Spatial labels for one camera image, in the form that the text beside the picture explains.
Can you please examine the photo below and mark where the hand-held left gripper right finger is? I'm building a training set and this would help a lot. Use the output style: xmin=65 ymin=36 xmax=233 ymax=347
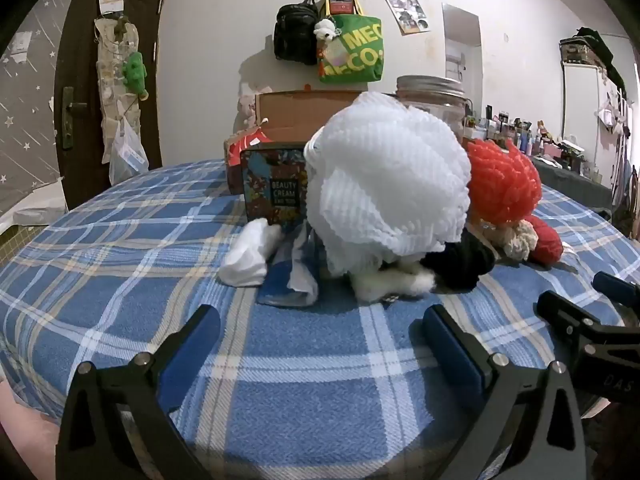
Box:
xmin=422 ymin=304 xmax=587 ymax=480

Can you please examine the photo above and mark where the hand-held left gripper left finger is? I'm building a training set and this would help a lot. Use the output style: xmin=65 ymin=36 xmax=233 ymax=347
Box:
xmin=55 ymin=304 xmax=222 ymax=480

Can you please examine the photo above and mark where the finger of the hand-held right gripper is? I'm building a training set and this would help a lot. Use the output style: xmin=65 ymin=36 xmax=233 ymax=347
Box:
xmin=592 ymin=271 xmax=640 ymax=311
xmin=536 ymin=290 xmax=606 ymax=356

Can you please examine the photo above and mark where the dark red knit scrunchie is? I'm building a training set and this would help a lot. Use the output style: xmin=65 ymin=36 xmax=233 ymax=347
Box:
xmin=522 ymin=214 xmax=566 ymax=263

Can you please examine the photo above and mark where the cream crochet scrunchie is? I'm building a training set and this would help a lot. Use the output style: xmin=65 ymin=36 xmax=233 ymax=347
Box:
xmin=475 ymin=217 xmax=538 ymax=261

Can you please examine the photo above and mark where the black fuzzy scrunchie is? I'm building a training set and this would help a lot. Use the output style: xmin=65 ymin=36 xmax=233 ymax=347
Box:
xmin=425 ymin=227 xmax=501 ymax=293

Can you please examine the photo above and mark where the white fluffy star hair clip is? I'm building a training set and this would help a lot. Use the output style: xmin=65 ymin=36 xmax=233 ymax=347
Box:
xmin=354 ymin=260 xmax=436 ymax=303

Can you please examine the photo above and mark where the red mesh bath loofah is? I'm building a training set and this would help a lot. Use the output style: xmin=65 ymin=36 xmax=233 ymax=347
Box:
xmin=462 ymin=137 xmax=543 ymax=226

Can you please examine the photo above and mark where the white mesh bath pouf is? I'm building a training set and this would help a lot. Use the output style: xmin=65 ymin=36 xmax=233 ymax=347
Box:
xmin=305 ymin=92 xmax=472 ymax=263

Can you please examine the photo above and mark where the brown cardboard box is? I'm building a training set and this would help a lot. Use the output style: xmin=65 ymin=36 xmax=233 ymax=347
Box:
xmin=224 ymin=90 xmax=401 ymax=196

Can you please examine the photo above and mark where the blue plaid blanket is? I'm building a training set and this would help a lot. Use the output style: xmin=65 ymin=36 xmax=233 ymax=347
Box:
xmin=0 ymin=157 xmax=640 ymax=480

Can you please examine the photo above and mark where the dark green desk cloth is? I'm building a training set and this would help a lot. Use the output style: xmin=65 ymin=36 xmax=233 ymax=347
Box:
xmin=530 ymin=155 xmax=616 ymax=211

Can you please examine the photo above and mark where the row of cosmetic bottles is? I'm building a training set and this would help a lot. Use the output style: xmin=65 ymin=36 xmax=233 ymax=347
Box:
xmin=465 ymin=105 xmax=601 ymax=171

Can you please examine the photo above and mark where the white cabinet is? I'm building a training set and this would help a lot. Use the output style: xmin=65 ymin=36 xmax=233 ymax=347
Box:
xmin=560 ymin=57 xmax=616 ymax=181

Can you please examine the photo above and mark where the colourful printed tin box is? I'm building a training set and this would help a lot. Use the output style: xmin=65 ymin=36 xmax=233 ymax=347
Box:
xmin=239 ymin=141 xmax=313 ymax=233

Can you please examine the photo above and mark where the clear plastic bag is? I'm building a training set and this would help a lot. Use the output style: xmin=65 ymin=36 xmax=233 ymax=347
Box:
xmin=109 ymin=120 xmax=150 ymax=186

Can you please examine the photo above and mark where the pink pig plush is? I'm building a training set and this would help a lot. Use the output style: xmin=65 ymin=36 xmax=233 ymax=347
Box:
xmin=237 ymin=85 xmax=258 ymax=128

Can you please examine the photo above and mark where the glass jar with metal lid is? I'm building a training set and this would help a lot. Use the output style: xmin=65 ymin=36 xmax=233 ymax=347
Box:
xmin=396 ymin=75 xmax=473 ymax=148

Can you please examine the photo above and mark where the beige hanging organiser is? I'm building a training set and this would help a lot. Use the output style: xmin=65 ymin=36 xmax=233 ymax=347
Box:
xmin=94 ymin=15 xmax=143 ymax=166

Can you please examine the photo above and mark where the green plush toy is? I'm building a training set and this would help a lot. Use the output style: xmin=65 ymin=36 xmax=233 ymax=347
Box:
xmin=121 ymin=51 xmax=150 ymax=101

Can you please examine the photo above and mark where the green tote bag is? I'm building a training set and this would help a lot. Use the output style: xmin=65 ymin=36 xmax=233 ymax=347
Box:
xmin=317 ymin=0 xmax=385 ymax=85

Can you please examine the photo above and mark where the dark brown door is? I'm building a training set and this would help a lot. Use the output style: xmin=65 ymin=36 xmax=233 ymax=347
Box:
xmin=52 ymin=0 xmax=173 ymax=211

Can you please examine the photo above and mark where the black bag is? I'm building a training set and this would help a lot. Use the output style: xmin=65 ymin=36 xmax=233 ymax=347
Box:
xmin=272 ymin=0 xmax=321 ymax=66

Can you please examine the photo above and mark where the red photo card pouch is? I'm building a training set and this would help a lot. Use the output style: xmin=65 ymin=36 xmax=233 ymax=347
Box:
xmin=322 ymin=0 xmax=361 ymax=17

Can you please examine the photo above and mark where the wall photo collage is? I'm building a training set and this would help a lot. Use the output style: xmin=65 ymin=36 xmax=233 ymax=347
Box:
xmin=384 ymin=0 xmax=432 ymax=37

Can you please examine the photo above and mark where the white plush keychain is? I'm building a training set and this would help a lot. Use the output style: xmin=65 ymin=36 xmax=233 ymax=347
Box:
xmin=313 ymin=18 xmax=343 ymax=43

